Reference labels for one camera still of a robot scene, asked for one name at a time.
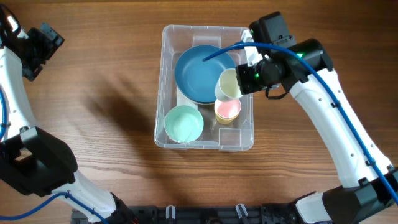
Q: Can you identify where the cream cup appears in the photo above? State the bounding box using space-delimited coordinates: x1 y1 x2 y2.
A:
215 68 243 102

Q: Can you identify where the pink cup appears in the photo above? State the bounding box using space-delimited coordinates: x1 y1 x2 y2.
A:
215 99 241 119

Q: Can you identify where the yellow cup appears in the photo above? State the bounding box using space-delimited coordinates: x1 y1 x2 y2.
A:
215 113 238 124

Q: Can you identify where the dark blue bowl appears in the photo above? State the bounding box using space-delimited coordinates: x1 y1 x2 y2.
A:
174 45 236 104

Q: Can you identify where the mint green small bowl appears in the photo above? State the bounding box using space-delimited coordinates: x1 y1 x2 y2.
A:
164 105 204 144

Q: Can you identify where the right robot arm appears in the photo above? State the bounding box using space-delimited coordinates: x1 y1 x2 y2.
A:
235 39 397 223

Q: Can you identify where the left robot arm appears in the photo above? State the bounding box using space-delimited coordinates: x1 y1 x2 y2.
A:
1 4 139 223

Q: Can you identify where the clear plastic storage container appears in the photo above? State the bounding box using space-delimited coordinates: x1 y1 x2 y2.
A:
154 24 254 151

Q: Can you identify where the white label in container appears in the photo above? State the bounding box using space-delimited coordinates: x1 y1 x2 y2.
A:
176 88 198 109

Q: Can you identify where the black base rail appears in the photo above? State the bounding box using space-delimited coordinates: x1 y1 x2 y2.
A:
70 203 299 224

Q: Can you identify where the left blue cable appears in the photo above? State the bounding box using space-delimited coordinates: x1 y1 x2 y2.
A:
0 88 108 224

